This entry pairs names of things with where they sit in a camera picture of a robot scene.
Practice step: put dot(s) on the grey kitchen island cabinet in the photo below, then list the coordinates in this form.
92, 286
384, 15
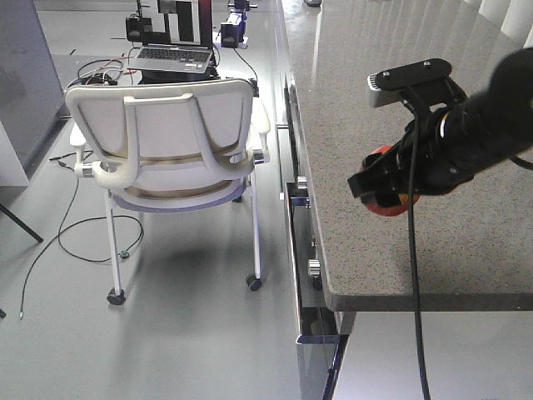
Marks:
31, 95

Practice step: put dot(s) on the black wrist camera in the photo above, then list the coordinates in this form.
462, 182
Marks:
429, 79

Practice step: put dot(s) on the black device on floor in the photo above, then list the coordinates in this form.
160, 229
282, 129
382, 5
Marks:
232, 31

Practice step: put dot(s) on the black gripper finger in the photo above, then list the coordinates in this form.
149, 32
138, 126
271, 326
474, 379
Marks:
381, 161
375, 189

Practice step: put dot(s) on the red yellow apple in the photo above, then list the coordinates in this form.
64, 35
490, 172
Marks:
402, 174

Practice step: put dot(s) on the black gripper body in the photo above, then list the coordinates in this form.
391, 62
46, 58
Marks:
433, 169

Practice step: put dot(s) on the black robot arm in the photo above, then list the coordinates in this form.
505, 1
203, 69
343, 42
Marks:
493, 124

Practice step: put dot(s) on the black tripod leg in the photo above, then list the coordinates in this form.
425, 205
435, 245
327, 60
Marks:
21, 224

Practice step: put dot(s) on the open laptop computer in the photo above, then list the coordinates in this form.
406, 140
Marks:
175, 36

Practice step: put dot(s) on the white mesh office chair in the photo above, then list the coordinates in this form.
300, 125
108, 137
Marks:
173, 148

